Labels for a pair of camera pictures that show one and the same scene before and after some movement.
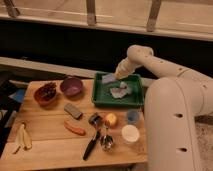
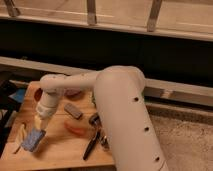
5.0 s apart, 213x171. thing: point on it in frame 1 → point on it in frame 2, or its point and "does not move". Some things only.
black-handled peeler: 97,121 does not move
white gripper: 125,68 → 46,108
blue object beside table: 18,95 does not move
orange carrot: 74,129 does not move
